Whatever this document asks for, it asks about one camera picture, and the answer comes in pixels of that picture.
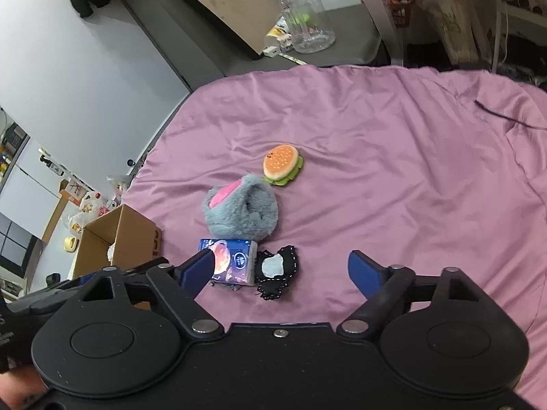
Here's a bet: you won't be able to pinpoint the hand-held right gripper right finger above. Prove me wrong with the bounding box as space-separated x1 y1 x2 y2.
337 250 486 336

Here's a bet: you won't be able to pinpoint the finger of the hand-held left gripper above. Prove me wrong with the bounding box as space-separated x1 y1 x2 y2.
122 257 170 275

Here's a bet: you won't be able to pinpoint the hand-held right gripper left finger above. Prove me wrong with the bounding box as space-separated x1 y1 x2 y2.
81 249 224 337

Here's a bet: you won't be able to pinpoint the blue tissue pack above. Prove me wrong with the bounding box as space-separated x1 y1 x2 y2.
197 238 258 288

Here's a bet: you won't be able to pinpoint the grey fluffy plush toy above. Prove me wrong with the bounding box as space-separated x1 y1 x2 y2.
202 174 280 241

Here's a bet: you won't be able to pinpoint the burger plush toy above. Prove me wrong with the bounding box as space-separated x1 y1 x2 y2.
263 144 305 187

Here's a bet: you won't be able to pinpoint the white plastic bag red print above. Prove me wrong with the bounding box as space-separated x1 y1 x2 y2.
64 192 107 233

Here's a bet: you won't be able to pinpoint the clear plastic bag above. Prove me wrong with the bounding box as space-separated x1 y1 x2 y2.
107 175 130 206

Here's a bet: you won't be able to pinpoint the pink bed sheet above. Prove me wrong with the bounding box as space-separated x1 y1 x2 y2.
120 66 547 406

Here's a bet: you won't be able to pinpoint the small cardboard box orange print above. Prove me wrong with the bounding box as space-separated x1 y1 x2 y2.
60 179 92 206

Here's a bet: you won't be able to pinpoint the white kitchen cabinet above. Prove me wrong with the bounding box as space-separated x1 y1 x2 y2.
0 132 69 240

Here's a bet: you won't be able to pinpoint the grey door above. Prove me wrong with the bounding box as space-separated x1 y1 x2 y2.
122 0 227 91

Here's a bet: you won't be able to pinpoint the grey low platform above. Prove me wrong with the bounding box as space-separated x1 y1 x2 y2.
222 6 383 78

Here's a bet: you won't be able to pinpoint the white bottle with yellow lid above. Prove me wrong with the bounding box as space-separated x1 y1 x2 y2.
267 17 295 47

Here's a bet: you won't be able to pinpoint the beige paper bag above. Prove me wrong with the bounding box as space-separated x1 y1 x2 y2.
421 0 492 67

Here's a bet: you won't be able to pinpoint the clear plastic water jug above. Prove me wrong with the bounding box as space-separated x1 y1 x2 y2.
273 0 336 54

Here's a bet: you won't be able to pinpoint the red basket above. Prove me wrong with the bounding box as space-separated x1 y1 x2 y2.
387 0 417 28

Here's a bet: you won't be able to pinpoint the white desk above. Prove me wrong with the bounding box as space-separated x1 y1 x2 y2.
346 0 547 67

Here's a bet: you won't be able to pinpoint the black framed brown board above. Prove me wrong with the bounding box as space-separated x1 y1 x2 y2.
162 0 285 60

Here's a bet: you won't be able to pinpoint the black cable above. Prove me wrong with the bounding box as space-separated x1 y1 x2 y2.
473 99 547 131

